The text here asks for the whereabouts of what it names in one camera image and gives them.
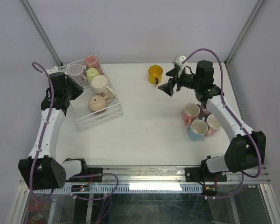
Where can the light pink mug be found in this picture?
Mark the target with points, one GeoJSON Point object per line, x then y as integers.
{"type": "Point", "coordinates": [213, 125]}

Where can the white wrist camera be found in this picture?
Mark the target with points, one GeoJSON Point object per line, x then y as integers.
{"type": "Point", "coordinates": [55, 69]}
{"type": "Point", "coordinates": [179, 62]}

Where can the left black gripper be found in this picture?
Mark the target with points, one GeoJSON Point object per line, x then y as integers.
{"type": "Point", "coordinates": [79, 89]}

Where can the mauve purple mug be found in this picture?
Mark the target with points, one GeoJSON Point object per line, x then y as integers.
{"type": "Point", "coordinates": [204, 113]}

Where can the lavender mug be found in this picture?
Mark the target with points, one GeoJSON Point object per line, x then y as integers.
{"type": "Point", "coordinates": [77, 73]}

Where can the black connector box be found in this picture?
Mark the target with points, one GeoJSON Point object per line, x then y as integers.
{"type": "Point", "coordinates": [209, 191]}

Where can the pale yellow mug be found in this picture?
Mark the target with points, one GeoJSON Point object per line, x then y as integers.
{"type": "Point", "coordinates": [91, 73]}

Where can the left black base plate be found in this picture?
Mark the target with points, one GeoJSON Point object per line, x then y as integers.
{"type": "Point", "coordinates": [82, 177]}

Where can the pink mug white inside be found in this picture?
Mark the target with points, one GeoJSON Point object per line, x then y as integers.
{"type": "Point", "coordinates": [190, 113]}

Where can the beige stoneware mug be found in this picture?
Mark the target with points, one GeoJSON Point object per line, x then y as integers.
{"type": "Point", "coordinates": [99, 103]}

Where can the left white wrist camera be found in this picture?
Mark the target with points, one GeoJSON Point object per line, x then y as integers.
{"type": "Point", "coordinates": [55, 69]}

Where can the aluminium mounting rail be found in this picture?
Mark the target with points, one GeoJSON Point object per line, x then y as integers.
{"type": "Point", "coordinates": [143, 174]}

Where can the light blue mug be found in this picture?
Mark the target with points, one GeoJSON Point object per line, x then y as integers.
{"type": "Point", "coordinates": [198, 129]}

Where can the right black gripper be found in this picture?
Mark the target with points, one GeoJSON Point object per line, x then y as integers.
{"type": "Point", "coordinates": [168, 87]}

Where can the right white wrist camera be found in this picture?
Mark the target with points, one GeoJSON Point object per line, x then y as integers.
{"type": "Point", "coordinates": [179, 62]}

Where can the pink patterned mug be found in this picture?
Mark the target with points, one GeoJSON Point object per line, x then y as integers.
{"type": "Point", "coordinates": [93, 62]}

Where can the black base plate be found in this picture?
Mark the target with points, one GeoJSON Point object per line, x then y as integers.
{"type": "Point", "coordinates": [197, 174]}
{"type": "Point", "coordinates": [82, 177]}

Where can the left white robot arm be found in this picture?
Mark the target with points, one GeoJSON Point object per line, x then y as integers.
{"type": "Point", "coordinates": [41, 170]}

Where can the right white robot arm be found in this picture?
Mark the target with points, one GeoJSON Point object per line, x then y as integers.
{"type": "Point", "coordinates": [247, 147]}

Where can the white slotted cable duct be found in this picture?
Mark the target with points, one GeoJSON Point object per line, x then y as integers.
{"type": "Point", "coordinates": [136, 188]}

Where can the clear acrylic dish rack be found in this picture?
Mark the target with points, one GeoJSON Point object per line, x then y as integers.
{"type": "Point", "coordinates": [83, 117]}

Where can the green-inside patterned mug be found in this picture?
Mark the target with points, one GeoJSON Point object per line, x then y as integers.
{"type": "Point", "coordinates": [102, 86]}

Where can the small electronics board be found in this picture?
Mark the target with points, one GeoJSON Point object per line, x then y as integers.
{"type": "Point", "coordinates": [81, 188]}

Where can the yellow glass cup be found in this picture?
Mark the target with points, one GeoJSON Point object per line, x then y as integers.
{"type": "Point", "coordinates": [155, 74]}

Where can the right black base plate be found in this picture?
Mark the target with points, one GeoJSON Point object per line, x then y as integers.
{"type": "Point", "coordinates": [197, 174]}

